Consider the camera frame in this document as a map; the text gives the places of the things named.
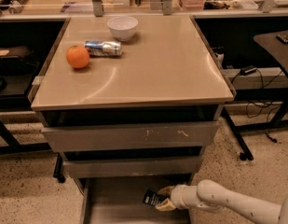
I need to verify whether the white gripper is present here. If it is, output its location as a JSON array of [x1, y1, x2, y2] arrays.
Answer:
[[155, 185, 200, 212]]

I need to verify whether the dark blue rxbar wrapper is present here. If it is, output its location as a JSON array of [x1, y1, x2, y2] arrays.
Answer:
[[143, 189, 166, 206]]

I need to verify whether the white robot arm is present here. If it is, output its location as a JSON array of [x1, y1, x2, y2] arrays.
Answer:
[[156, 179, 288, 224]]

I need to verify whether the middle grey drawer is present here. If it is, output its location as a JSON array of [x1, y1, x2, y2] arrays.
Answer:
[[63, 157, 203, 178]]

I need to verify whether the top grey drawer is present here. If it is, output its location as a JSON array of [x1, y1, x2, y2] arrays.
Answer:
[[42, 121, 218, 152]]

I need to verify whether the open bottom grey drawer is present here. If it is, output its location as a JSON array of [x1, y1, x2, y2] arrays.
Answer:
[[79, 175, 193, 224]]

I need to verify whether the grey drawer cabinet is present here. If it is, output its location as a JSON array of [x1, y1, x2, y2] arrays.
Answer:
[[27, 14, 237, 224]]

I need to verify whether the black power adapter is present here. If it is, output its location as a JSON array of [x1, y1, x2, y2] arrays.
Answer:
[[240, 65, 257, 76]]

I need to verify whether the blue silver drink can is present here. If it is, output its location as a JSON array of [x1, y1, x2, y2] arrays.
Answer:
[[85, 40, 122, 57]]

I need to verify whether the orange fruit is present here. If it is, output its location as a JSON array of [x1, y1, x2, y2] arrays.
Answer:
[[66, 45, 89, 69]]

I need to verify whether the white ceramic bowl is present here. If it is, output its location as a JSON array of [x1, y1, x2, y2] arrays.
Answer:
[[107, 16, 138, 41]]

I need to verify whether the black side table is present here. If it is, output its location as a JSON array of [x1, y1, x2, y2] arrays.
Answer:
[[236, 29, 288, 135]]

